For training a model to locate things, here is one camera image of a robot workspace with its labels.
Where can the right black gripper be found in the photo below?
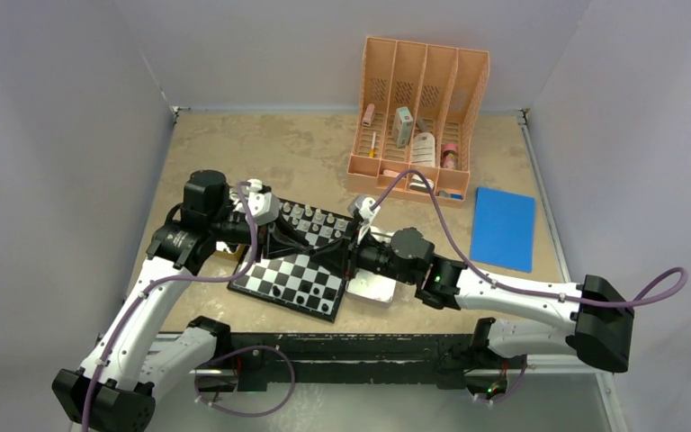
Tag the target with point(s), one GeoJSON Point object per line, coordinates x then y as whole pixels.
{"type": "Point", "coordinates": [341, 254]}

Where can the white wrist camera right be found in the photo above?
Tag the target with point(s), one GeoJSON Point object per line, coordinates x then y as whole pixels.
{"type": "Point", "coordinates": [362, 211]}

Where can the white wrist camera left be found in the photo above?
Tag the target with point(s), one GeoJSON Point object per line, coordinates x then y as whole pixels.
{"type": "Point", "coordinates": [259, 202]}

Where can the pink eraser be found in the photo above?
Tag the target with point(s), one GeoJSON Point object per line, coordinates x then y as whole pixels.
{"type": "Point", "coordinates": [390, 173]}

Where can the pink tape roll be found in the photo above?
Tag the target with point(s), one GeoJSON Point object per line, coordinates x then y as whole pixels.
{"type": "Point", "coordinates": [449, 156]}

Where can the pink small tube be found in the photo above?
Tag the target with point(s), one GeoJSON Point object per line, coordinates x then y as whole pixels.
{"type": "Point", "coordinates": [368, 115]}

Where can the white green small box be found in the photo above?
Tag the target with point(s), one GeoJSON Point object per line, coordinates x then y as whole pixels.
{"type": "Point", "coordinates": [402, 126]}

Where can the black white chess board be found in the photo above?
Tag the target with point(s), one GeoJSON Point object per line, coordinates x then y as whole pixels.
{"type": "Point", "coordinates": [288, 281]}

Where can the white striped bottle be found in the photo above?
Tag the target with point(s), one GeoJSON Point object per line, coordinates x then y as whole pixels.
{"type": "Point", "coordinates": [423, 151]}

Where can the blue notebook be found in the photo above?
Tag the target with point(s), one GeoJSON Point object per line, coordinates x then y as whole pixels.
{"type": "Point", "coordinates": [503, 229]}

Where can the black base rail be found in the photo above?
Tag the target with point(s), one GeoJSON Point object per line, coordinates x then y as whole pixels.
{"type": "Point", "coordinates": [447, 361]}

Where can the yellow white pen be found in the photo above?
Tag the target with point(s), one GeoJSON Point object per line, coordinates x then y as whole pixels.
{"type": "Point", "coordinates": [373, 145]}

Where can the empty metal tin lid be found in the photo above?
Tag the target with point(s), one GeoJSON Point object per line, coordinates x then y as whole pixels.
{"type": "Point", "coordinates": [372, 288]}

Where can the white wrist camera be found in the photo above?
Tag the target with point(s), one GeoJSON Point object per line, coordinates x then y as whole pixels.
{"type": "Point", "coordinates": [259, 202]}
{"type": "Point", "coordinates": [362, 211]}

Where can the metal tin with black pieces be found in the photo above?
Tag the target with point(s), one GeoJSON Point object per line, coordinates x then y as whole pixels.
{"type": "Point", "coordinates": [232, 252]}

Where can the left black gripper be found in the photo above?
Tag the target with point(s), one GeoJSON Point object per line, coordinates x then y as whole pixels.
{"type": "Point", "coordinates": [283, 239]}

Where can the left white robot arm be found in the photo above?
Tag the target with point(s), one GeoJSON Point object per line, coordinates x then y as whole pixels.
{"type": "Point", "coordinates": [117, 386]}

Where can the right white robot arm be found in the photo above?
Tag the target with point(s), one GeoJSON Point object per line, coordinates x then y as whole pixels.
{"type": "Point", "coordinates": [587, 320]}

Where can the peach plastic desk organizer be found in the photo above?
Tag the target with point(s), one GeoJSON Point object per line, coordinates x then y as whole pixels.
{"type": "Point", "coordinates": [443, 87]}

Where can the white stapler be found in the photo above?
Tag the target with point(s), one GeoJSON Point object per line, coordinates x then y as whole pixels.
{"type": "Point", "coordinates": [417, 184]}

